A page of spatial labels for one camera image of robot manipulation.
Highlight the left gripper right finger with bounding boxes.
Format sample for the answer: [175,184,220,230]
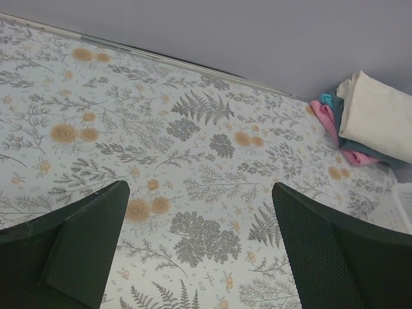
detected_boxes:
[272,182,411,308]

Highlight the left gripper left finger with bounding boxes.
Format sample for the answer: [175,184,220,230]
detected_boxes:
[1,181,130,308]

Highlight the white plastic basket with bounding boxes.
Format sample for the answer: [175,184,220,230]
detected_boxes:
[390,183,411,234]

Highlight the teal folded t shirt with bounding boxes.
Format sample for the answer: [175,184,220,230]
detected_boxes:
[328,93,407,168]

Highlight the pink folded t shirt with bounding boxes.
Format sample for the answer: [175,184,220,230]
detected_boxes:
[310,100,379,166]

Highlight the cream folded t shirt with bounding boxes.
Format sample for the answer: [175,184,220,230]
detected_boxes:
[336,71,411,164]

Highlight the light blue folded cloth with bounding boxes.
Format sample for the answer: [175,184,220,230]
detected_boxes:
[319,93,333,105]

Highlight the floral table mat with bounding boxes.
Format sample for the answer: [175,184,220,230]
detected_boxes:
[1,21,396,308]

